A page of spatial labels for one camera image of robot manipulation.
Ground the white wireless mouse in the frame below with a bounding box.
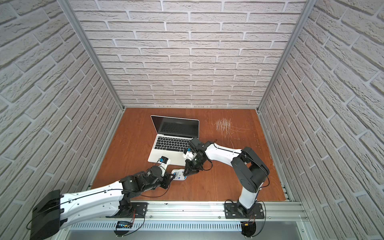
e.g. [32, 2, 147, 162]
[171, 169, 187, 181]

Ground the silver laptop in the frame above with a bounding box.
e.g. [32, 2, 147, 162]
[148, 115, 200, 166]

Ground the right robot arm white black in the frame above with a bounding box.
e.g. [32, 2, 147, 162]
[183, 138, 270, 214]

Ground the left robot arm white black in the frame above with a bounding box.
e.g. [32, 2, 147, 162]
[26, 166, 176, 240]

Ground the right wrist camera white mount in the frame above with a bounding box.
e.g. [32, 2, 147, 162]
[183, 148, 196, 160]

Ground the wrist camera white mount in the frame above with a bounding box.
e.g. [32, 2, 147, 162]
[183, 148, 196, 160]
[157, 156, 169, 177]

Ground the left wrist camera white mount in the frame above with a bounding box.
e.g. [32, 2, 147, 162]
[157, 156, 169, 177]

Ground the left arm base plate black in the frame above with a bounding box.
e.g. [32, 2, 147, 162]
[115, 202, 148, 218]

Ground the left electronics board with wires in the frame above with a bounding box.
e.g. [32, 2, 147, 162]
[114, 221, 133, 237]

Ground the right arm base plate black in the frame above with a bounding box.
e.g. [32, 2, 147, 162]
[224, 202, 265, 220]

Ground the aluminium front rail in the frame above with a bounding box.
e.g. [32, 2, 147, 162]
[68, 201, 309, 222]

